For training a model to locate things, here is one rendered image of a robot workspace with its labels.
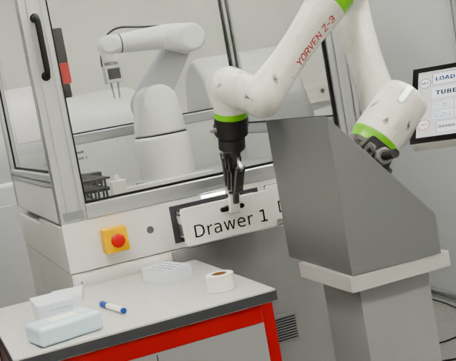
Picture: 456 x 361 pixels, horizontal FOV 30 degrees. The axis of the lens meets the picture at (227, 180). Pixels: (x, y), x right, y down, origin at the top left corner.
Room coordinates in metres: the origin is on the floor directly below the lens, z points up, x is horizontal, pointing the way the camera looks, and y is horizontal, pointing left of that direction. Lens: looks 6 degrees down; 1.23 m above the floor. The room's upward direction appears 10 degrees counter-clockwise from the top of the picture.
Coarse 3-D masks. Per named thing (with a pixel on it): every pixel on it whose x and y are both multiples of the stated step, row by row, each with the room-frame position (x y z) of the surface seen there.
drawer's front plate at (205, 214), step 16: (256, 192) 2.51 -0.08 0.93; (192, 208) 2.43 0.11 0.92; (208, 208) 2.44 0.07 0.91; (256, 208) 2.49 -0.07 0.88; (272, 208) 2.51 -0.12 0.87; (192, 224) 2.42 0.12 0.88; (208, 224) 2.44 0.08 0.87; (224, 224) 2.46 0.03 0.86; (240, 224) 2.47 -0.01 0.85; (256, 224) 2.49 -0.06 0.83; (272, 224) 2.51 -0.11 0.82; (192, 240) 2.42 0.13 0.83; (208, 240) 2.44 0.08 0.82
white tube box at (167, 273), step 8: (160, 264) 2.34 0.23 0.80; (168, 264) 2.32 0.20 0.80; (176, 264) 2.30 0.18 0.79; (184, 264) 2.28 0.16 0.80; (144, 272) 2.31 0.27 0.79; (152, 272) 2.27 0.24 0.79; (160, 272) 2.23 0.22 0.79; (168, 272) 2.22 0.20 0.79; (176, 272) 2.23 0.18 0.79; (184, 272) 2.25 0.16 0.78; (192, 272) 2.26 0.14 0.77; (144, 280) 2.31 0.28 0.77; (152, 280) 2.27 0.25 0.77; (160, 280) 2.24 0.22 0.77; (168, 280) 2.22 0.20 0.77; (176, 280) 2.23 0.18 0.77
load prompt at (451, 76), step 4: (440, 72) 2.89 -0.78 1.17; (444, 72) 2.89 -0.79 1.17; (448, 72) 2.88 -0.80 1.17; (452, 72) 2.87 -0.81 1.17; (432, 76) 2.90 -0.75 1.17; (436, 76) 2.89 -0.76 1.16; (440, 76) 2.88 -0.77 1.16; (444, 76) 2.88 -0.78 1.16; (448, 76) 2.87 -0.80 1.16; (452, 76) 2.86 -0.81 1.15; (432, 80) 2.89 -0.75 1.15; (436, 80) 2.88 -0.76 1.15; (440, 80) 2.87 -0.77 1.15; (444, 80) 2.87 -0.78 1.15; (448, 80) 2.86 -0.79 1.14; (452, 80) 2.85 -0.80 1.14; (432, 84) 2.88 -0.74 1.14; (436, 84) 2.87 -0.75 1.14; (440, 84) 2.86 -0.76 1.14
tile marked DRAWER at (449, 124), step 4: (440, 120) 2.78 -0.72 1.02; (444, 120) 2.77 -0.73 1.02; (448, 120) 2.76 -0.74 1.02; (452, 120) 2.75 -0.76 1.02; (436, 124) 2.78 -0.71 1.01; (440, 124) 2.77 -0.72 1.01; (444, 124) 2.76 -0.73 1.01; (448, 124) 2.75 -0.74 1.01; (452, 124) 2.75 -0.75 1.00; (436, 128) 2.77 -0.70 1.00; (440, 128) 2.76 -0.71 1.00; (444, 128) 2.75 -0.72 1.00; (448, 128) 2.74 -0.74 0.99; (452, 128) 2.74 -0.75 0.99; (436, 132) 2.76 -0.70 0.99; (440, 132) 2.75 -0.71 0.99
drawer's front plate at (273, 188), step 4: (272, 184) 2.63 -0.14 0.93; (276, 184) 2.63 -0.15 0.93; (268, 188) 2.61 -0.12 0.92; (272, 188) 2.62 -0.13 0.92; (276, 188) 2.62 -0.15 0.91; (272, 192) 2.62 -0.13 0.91; (276, 192) 2.62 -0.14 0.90; (276, 196) 2.62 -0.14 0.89; (276, 200) 2.62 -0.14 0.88; (276, 204) 2.62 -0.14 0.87; (280, 204) 2.63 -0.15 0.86; (276, 208) 2.62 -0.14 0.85; (276, 212) 2.62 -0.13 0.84; (280, 212) 2.62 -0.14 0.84; (276, 216) 2.62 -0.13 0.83; (280, 216) 2.62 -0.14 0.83
